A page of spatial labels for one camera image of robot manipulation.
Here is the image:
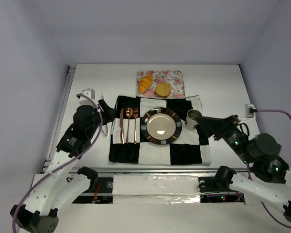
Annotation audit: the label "copper spoon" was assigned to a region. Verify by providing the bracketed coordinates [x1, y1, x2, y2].
[126, 107, 133, 143]

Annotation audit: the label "dark rimmed ceramic plate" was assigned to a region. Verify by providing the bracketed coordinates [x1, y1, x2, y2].
[140, 107, 182, 145]

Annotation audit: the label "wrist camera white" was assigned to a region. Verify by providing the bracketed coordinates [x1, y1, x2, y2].
[245, 104, 256, 118]
[78, 88, 95, 100]

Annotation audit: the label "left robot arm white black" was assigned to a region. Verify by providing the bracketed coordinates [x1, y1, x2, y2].
[10, 100, 114, 233]

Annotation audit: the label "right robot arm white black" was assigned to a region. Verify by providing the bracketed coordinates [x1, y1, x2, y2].
[196, 115, 291, 223]

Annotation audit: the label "brown bread slice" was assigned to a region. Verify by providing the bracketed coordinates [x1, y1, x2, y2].
[154, 83, 172, 98]

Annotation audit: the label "steel tongs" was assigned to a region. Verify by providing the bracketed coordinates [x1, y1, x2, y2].
[101, 122, 112, 137]

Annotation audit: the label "orange striped croissant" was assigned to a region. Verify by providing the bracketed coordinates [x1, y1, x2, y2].
[138, 74, 153, 94]

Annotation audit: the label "black white checkered cloth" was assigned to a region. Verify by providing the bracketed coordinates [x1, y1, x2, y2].
[109, 96, 211, 166]

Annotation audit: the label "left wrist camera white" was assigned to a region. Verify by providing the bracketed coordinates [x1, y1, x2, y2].
[78, 88, 95, 100]

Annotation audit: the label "steel cup with white sleeve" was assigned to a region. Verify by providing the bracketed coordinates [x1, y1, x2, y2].
[185, 109, 202, 129]

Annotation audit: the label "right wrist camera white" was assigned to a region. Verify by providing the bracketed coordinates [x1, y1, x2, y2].
[245, 104, 256, 118]

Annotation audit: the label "floral tray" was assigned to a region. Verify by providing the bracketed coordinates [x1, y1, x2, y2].
[136, 70, 185, 99]

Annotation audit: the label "copper knife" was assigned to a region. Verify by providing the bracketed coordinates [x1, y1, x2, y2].
[120, 108, 124, 144]

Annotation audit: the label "copper fork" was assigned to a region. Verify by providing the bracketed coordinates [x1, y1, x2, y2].
[133, 107, 138, 145]

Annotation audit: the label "aluminium rail frame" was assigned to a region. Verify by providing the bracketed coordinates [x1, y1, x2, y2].
[40, 64, 248, 198]

